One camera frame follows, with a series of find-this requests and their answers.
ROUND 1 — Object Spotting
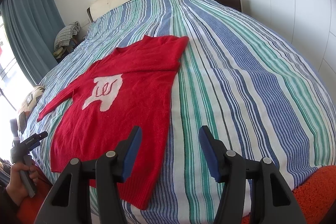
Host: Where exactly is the red knit sweater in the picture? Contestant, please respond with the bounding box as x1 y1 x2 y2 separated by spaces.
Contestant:
38 36 189 210

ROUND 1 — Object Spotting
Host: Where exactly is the pile of striped clothes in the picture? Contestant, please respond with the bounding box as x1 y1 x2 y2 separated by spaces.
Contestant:
53 21 81 57

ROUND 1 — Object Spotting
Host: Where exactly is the person's left hand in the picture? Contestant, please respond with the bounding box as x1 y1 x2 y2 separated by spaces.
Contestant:
6 161 39 206

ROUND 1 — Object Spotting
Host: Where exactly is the black smartphone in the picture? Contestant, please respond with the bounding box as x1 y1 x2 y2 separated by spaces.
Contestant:
18 111 27 134

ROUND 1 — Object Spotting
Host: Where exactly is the orange fluffy garment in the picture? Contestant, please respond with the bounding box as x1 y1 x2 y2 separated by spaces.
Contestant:
15 165 335 223

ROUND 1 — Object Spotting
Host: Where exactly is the patterned beige pillow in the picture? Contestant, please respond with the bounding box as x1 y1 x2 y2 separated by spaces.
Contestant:
17 85 45 118

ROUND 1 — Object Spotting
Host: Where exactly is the striped blue green bedspread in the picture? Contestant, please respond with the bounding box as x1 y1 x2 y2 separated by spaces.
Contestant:
23 0 335 223

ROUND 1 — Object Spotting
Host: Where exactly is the teal curtain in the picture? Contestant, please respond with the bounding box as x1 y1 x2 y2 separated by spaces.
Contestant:
1 0 65 85

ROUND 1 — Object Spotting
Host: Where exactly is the dark wooden nightstand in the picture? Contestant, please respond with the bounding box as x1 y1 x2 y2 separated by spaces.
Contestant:
214 0 242 12

